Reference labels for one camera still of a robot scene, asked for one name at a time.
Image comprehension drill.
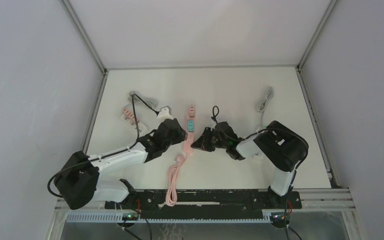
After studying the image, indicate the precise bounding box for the pink cable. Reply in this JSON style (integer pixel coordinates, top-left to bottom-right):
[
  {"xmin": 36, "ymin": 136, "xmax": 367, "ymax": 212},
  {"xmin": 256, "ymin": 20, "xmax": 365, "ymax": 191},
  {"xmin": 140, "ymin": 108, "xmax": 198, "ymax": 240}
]
[{"xmin": 165, "ymin": 152, "xmax": 189, "ymax": 207}]

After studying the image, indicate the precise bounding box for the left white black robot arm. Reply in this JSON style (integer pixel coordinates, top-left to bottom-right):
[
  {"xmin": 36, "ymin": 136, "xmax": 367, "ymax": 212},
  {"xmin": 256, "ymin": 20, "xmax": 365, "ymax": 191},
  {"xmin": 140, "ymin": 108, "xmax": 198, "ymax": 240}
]
[{"xmin": 47, "ymin": 106, "xmax": 187, "ymax": 210}]

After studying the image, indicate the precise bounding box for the teal plug adapter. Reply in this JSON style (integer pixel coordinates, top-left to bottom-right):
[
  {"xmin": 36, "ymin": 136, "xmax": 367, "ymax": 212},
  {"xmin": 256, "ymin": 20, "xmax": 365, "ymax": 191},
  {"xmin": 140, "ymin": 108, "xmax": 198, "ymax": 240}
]
[{"xmin": 187, "ymin": 120, "xmax": 195, "ymax": 133}]

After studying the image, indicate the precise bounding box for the white power strip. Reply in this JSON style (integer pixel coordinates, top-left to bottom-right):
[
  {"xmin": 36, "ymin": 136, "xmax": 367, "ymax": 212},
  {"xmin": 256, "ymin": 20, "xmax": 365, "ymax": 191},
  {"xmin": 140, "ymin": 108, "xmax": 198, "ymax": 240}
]
[{"xmin": 121, "ymin": 106, "xmax": 149, "ymax": 134}]

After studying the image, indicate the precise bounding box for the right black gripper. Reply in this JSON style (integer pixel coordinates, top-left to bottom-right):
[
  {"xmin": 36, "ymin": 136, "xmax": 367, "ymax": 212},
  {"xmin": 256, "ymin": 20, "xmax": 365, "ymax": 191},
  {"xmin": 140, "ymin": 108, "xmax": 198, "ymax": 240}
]
[{"xmin": 190, "ymin": 127, "xmax": 228, "ymax": 153}]

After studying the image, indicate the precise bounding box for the grey coiled cable right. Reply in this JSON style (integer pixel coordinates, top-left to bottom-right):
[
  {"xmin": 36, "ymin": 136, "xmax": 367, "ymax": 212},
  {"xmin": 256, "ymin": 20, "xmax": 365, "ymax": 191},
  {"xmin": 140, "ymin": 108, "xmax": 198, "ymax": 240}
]
[{"xmin": 255, "ymin": 86, "xmax": 275, "ymax": 132}]

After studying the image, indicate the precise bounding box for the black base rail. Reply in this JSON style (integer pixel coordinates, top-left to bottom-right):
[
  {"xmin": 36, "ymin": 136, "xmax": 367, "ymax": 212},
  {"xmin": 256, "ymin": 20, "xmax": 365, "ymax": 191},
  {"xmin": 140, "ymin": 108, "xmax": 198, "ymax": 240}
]
[{"xmin": 104, "ymin": 189, "xmax": 303, "ymax": 219}]

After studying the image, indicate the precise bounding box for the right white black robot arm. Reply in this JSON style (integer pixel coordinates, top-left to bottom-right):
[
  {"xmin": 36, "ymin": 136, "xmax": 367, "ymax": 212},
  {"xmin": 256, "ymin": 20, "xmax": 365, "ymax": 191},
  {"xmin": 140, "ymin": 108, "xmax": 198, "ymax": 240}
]
[{"xmin": 190, "ymin": 105, "xmax": 309, "ymax": 208}]

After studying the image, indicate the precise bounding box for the pink power strip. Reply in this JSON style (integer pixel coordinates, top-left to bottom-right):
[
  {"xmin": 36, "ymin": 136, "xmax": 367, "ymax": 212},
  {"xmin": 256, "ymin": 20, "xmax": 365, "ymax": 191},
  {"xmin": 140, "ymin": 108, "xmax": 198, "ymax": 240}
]
[{"xmin": 183, "ymin": 114, "xmax": 195, "ymax": 154}]

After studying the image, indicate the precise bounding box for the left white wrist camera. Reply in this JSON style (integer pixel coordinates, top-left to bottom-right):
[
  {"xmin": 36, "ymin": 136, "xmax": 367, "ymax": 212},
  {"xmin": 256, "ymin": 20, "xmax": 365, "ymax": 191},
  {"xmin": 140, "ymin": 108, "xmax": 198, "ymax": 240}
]
[{"xmin": 156, "ymin": 105, "xmax": 173, "ymax": 122}]

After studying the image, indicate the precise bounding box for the pink plug adapter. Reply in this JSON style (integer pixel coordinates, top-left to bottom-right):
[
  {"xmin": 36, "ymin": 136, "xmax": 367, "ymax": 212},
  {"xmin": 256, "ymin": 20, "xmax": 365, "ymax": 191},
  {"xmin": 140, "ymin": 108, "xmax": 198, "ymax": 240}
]
[{"xmin": 187, "ymin": 106, "xmax": 196, "ymax": 119}]

